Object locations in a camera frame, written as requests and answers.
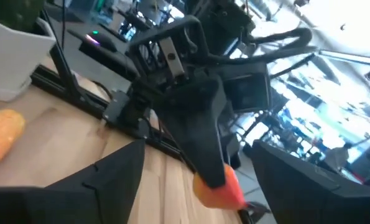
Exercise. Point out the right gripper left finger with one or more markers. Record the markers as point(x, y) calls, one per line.
point(79, 199)

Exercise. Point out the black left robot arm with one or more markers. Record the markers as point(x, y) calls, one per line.
point(225, 25)

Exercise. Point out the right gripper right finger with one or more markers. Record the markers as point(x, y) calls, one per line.
point(312, 199)

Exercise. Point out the green cactus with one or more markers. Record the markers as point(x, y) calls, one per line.
point(10, 12)

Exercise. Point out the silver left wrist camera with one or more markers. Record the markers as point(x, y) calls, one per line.
point(172, 57)

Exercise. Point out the white hexagonal plant pot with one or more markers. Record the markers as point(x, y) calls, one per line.
point(13, 62)

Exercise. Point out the black glowing computer mouse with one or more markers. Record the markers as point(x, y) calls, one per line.
point(105, 42)

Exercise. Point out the small orange fruit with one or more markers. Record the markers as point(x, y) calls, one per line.
point(222, 196)

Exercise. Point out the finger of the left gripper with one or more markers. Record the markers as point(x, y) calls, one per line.
point(197, 130)
point(257, 208)

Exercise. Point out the person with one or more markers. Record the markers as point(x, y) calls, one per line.
point(337, 157)

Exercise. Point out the yellow mango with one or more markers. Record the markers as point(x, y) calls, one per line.
point(1, 133)

